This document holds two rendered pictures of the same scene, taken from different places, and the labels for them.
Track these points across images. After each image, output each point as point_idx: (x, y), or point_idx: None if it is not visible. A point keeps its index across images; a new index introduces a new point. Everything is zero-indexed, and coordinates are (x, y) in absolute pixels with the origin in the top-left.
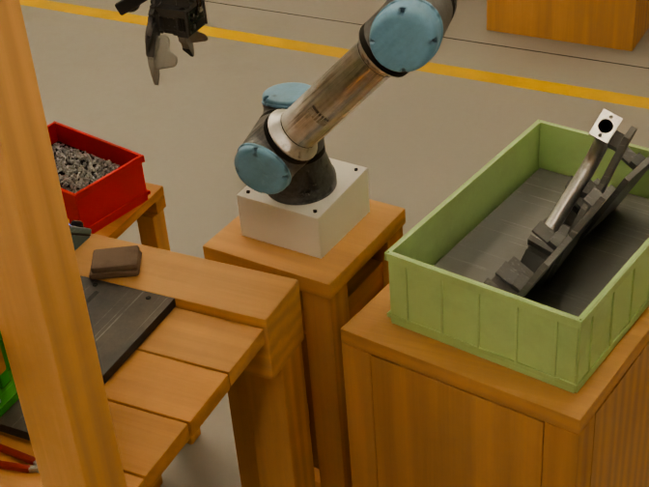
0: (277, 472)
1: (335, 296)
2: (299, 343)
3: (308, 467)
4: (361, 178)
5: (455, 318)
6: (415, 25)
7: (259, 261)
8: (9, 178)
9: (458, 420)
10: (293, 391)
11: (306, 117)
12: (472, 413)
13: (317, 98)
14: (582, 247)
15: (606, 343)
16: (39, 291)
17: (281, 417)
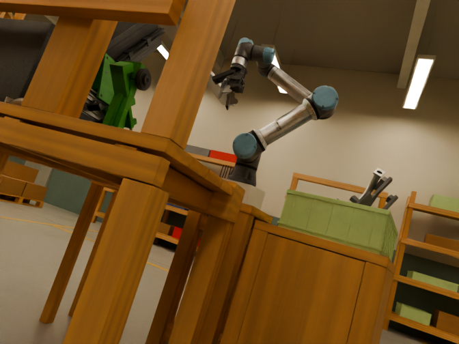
0: (195, 293)
1: (251, 216)
2: (234, 222)
3: (208, 302)
4: (263, 193)
5: (315, 219)
6: (332, 91)
7: None
8: None
9: (310, 267)
10: (223, 244)
11: (272, 125)
12: (321, 261)
13: (279, 119)
14: None
15: (384, 248)
16: None
17: (214, 254)
